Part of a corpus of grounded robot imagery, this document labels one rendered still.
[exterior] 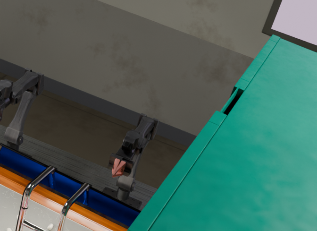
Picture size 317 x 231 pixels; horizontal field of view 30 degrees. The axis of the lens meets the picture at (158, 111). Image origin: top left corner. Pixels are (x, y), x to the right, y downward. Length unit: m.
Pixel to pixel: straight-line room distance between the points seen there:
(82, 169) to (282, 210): 1.95
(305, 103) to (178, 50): 2.89
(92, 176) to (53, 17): 2.06
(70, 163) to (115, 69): 1.79
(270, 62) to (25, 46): 3.35
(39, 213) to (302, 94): 1.34
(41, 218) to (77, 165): 0.56
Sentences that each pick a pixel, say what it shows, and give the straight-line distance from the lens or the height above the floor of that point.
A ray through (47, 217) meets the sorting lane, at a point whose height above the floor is 0.74.
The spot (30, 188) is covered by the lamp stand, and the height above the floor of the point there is 1.11.
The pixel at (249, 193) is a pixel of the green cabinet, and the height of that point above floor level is 1.79.
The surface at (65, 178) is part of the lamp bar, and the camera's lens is 2.24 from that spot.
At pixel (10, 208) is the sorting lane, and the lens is 2.63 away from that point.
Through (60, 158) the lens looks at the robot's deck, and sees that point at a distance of 3.09.
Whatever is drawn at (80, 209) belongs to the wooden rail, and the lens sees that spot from 2.65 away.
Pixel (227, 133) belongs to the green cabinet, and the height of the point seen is 1.79.
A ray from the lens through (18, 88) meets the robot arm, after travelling 2.75.
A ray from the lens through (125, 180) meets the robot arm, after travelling 2.81.
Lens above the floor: 2.44
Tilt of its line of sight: 28 degrees down
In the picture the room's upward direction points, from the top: 18 degrees clockwise
